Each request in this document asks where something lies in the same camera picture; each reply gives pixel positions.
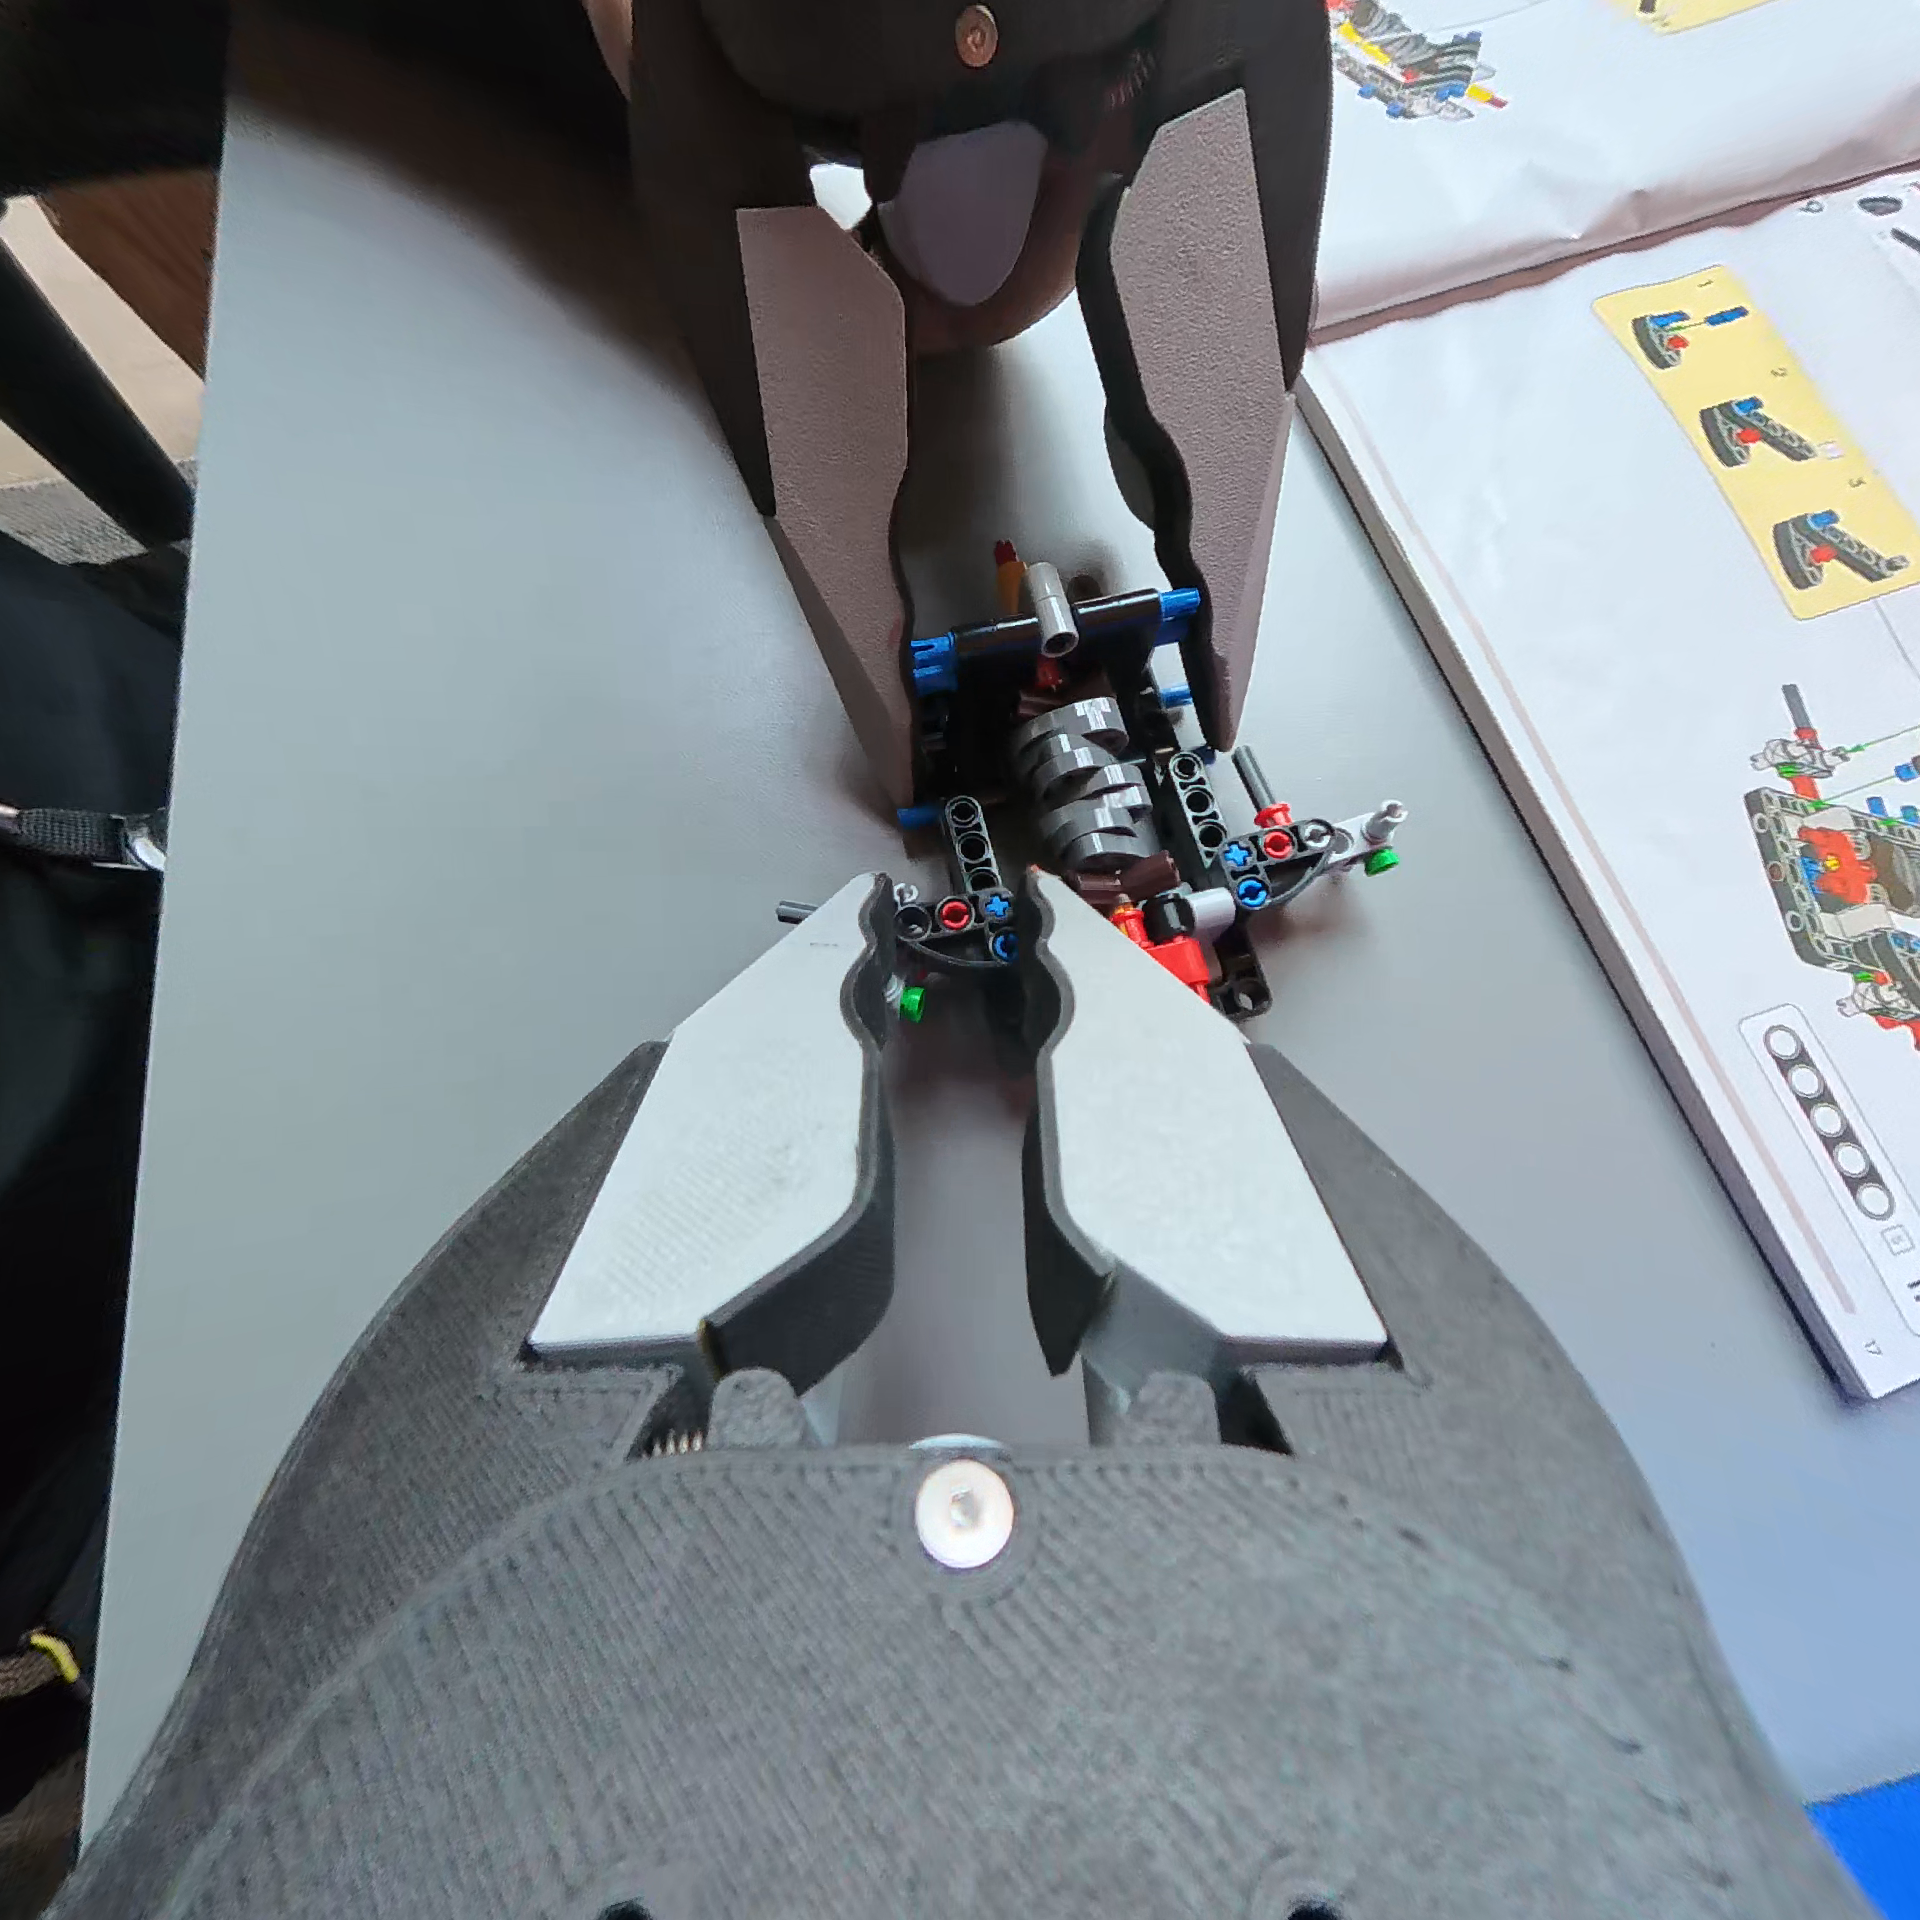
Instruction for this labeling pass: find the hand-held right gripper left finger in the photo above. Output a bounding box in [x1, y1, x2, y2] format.
[529, 870, 902, 1405]

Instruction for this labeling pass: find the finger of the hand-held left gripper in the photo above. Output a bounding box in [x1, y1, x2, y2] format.
[734, 206, 920, 810]
[1076, 90, 1300, 750]

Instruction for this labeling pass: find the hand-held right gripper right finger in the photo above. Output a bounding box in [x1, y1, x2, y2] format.
[1019, 870, 1389, 1387]

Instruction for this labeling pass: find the black angled lego piece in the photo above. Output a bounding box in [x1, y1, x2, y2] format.
[895, 883, 1024, 969]

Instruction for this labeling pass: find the lego instruction booklet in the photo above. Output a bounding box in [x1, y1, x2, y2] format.
[1296, 0, 1920, 1402]

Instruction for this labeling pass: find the black frame lego assembly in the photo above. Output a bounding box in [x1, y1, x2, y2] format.
[776, 540, 1410, 1024]

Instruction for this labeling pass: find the person's left hand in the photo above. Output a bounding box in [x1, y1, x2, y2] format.
[858, 133, 1125, 358]

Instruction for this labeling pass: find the black chair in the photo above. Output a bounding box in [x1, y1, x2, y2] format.
[0, 226, 200, 550]

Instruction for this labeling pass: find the blue plastic bin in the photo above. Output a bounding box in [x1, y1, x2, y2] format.
[1804, 1772, 1920, 1920]

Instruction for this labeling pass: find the black strap with metal buckle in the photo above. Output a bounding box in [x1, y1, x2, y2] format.
[0, 804, 169, 874]

